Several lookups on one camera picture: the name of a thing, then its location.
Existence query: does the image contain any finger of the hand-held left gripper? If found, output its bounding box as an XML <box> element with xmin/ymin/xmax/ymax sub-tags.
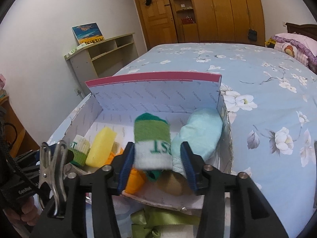
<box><xmin>11</xmin><ymin>151</ymin><xmax>42</xmax><ymax>171</ymax></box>

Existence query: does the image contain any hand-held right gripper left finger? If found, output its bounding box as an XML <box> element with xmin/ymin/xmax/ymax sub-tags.
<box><xmin>37</xmin><ymin>141</ymin><xmax>135</xmax><ymax>238</ymax></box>

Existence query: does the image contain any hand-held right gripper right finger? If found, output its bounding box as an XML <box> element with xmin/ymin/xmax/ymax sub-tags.
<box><xmin>180</xmin><ymin>141</ymin><xmax>289</xmax><ymax>238</ymax></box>

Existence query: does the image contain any tan round sponge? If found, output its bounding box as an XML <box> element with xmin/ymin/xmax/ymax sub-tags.
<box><xmin>158</xmin><ymin>170</ymin><xmax>194</xmax><ymax>196</ymax></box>

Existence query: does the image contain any yellow sponge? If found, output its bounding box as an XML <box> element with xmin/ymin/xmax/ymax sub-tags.
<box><xmin>85</xmin><ymin>126</ymin><xmax>117</xmax><ymax>168</ymax></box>

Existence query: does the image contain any light blue mitten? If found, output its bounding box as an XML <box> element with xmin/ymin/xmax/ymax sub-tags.
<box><xmin>171</xmin><ymin>108</ymin><xmax>223</xmax><ymax>176</ymax></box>

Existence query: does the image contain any green white sock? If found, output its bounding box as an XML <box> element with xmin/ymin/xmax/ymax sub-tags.
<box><xmin>67</xmin><ymin>134</ymin><xmax>91</xmax><ymax>166</ymax></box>
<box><xmin>134</xmin><ymin>113</ymin><xmax>173</xmax><ymax>181</ymax></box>

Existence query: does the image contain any pink cardboard box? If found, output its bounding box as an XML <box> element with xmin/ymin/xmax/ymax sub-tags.
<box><xmin>48</xmin><ymin>71</ymin><xmax>234</xmax><ymax>212</ymax></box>

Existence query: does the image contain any person's left hand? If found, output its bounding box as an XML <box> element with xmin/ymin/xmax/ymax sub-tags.
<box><xmin>2</xmin><ymin>195</ymin><xmax>42</xmax><ymax>228</ymax></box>

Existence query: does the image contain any orange wooden nightstand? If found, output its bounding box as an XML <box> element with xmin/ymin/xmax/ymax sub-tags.
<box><xmin>0</xmin><ymin>95</ymin><xmax>35</xmax><ymax>159</ymax></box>

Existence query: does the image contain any green satin ribbon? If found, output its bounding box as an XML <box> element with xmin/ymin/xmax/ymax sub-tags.
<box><xmin>130</xmin><ymin>207</ymin><xmax>201</xmax><ymax>238</ymax></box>

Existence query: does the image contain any blue floral bed sheet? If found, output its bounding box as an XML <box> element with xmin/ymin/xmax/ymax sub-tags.
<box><xmin>48</xmin><ymin>42</ymin><xmax>317</xmax><ymax>238</ymax></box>

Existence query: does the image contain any beige shelf desk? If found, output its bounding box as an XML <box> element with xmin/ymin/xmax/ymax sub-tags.
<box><xmin>64</xmin><ymin>32</ymin><xmax>139</xmax><ymax>96</ymax></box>

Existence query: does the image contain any green white packet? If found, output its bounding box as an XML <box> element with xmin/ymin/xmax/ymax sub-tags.
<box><xmin>68</xmin><ymin>43</ymin><xmax>87</xmax><ymax>55</ymax></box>

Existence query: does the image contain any blue yellow landscape painting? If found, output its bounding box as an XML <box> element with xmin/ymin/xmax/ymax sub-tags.
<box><xmin>72</xmin><ymin>22</ymin><xmax>103</xmax><ymax>45</ymax></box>

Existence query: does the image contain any wooden door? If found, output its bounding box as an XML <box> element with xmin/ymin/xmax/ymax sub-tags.
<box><xmin>134</xmin><ymin>0</ymin><xmax>179</xmax><ymax>52</ymax></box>

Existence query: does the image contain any purple cartoon pillow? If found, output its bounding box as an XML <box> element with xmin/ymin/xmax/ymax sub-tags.
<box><xmin>270</xmin><ymin>33</ymin><xmax>317</xmax><ymax>66</ymax></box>

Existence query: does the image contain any wooden wardrobe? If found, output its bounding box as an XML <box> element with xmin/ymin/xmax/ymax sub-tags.
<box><xmin>120</xmin><ymin>0</ymin><xmax>266</xmax><ymax>46</ymax></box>

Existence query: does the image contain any dark wooden headboard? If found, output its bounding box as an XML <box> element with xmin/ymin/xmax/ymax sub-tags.
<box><xmin>285</xmin><ymin>22</ymin><xmax>317</xmax><ymax>39</ymax></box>

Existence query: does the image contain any black cable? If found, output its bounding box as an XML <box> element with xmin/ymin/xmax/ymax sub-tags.
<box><xmin>0</xmin><ymin>123</ymin><xmax>18</xmax><ymax>150</ymax></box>

